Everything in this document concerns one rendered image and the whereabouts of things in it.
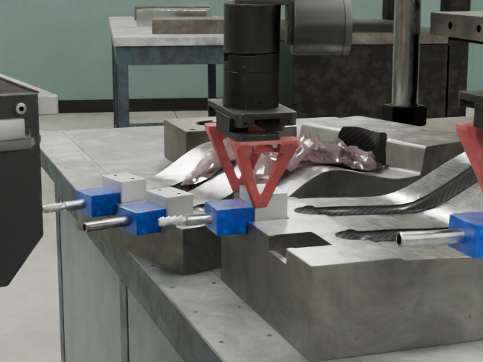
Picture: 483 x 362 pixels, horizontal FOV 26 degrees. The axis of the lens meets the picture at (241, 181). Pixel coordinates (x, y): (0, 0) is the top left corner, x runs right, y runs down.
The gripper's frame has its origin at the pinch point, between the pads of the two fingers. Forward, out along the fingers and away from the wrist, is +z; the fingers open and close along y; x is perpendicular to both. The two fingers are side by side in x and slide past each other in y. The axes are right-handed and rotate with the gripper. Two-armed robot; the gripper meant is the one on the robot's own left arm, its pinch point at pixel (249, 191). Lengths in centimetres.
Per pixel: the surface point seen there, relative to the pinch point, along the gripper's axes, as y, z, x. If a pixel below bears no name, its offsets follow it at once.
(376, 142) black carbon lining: 31.7, 2.3, -29.7
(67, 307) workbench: 104, 49, 4
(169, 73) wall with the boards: 688, 81, -166
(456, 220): -28.7, -4.0, -7.9
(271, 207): -3.1, 1.0, -1.3
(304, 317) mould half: -18.6, 7.1, 1.0
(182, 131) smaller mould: 68, 7, -11
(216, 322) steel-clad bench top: -7.2, 11.2, 5.7
